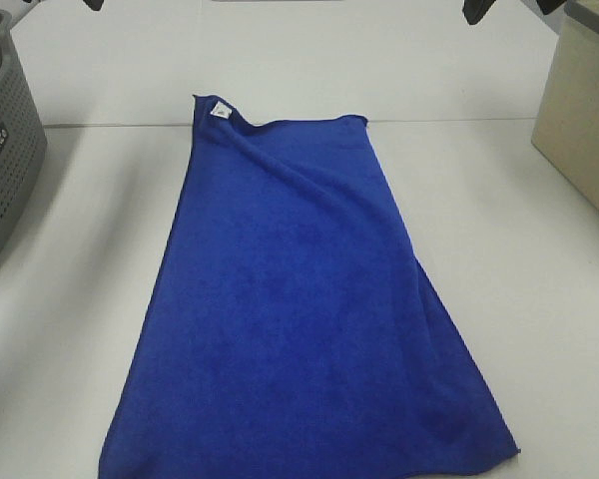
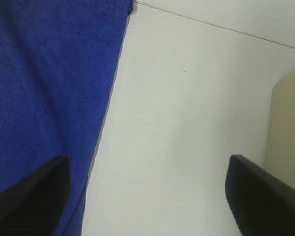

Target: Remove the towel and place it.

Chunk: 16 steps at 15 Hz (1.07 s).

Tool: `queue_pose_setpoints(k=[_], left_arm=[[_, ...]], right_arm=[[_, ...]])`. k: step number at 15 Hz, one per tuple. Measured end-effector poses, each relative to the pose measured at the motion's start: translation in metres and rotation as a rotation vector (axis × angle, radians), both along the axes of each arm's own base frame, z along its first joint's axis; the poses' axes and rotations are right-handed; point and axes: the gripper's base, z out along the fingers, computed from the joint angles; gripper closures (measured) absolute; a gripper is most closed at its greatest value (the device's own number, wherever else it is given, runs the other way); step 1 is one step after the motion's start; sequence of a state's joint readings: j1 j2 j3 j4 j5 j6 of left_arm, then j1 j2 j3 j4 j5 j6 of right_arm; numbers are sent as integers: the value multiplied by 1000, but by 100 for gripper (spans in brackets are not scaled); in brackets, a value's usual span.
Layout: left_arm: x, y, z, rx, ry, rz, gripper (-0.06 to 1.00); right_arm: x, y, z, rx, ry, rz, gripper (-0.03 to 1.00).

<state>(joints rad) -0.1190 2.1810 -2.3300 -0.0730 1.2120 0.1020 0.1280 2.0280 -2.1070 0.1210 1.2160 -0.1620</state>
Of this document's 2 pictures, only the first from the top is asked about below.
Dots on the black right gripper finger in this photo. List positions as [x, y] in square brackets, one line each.
[549, 6]
[475, 10]

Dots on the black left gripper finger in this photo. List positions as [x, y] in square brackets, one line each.
[94, 5]

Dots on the blue microfibre towel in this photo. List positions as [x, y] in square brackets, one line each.
[292, 331]

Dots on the beige storage box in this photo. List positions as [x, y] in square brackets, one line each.
[566, 130]

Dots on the grey perforated plastic basket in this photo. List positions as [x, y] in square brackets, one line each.
[23, 142]

